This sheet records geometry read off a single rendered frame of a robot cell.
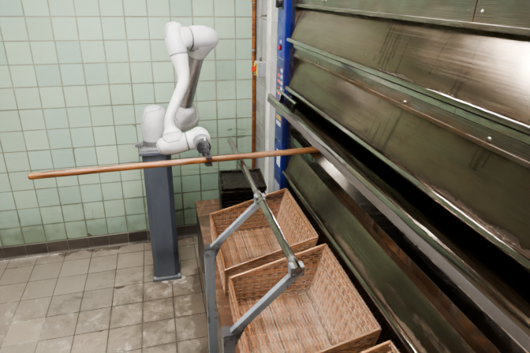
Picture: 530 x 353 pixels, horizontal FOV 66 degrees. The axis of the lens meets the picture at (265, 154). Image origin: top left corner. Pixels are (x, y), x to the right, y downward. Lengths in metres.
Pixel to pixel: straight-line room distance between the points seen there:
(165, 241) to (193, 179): 0.64
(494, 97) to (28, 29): 2.79
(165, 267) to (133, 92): 1.29
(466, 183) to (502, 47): 0.34
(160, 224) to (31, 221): 1.12
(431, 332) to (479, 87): 0.75
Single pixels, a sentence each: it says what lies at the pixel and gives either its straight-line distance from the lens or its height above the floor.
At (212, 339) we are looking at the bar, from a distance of 2.12.
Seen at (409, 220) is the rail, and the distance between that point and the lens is 1.12.
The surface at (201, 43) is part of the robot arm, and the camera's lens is 2.42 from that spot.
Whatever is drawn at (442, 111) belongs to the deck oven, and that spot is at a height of 1.67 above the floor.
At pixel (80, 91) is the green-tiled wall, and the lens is 3.21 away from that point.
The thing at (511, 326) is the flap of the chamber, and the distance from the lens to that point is 0.93.
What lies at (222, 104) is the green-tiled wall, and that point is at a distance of 3.23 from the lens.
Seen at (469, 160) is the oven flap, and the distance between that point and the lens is 1.17.
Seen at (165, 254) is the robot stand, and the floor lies 0.22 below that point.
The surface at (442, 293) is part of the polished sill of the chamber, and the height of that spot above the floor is 1.17.
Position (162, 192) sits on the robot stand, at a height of 0.71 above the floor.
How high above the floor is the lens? 1.97
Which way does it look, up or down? 22 degrees down
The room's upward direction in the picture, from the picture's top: 1 degrees clockwise
